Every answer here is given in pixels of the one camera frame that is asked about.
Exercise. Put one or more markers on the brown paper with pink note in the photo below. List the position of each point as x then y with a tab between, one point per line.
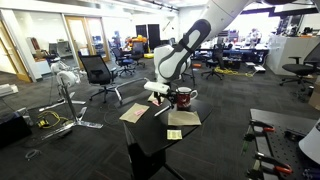
154	100

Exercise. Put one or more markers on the black office chair centre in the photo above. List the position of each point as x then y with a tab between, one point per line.
216	60

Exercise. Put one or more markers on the wooden door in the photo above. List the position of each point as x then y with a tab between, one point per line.
87	36

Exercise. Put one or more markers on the white cabinet counter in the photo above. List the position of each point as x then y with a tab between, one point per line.
283	50

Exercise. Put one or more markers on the silver metal floor stand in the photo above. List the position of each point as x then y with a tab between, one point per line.
67	77

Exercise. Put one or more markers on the black office chair right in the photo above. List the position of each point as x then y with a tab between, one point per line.
309	66

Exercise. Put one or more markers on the black mesh office chair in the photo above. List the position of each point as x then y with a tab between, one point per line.
98	73

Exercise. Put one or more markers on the orange handled clamp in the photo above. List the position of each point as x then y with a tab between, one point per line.
264	126
278	165

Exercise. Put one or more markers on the small white paper note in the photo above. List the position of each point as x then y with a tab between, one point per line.
174	134

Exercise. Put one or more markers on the black perforated workbench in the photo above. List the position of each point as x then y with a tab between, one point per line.
282	144

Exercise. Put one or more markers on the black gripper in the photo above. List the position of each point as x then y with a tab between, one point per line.
171	96

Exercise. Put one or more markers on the large brown paper envelope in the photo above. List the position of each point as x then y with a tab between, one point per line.
181	118

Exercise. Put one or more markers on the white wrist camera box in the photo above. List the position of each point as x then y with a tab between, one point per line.
157	87

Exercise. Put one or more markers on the black side table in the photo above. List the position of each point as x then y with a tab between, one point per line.
147	138

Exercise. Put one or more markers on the orange handled clamp lower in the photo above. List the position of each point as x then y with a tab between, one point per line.
278	165

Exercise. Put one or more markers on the white and blue pen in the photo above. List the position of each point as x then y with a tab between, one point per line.
162	111

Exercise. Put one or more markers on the brown envelope with pink label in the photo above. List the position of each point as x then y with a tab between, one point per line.
134	113

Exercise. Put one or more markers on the blue office chair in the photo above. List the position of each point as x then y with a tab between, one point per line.
124	62

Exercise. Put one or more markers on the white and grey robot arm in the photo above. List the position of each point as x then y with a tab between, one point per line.
170	62

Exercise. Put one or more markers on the red and white mug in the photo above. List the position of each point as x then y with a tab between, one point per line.
184	97

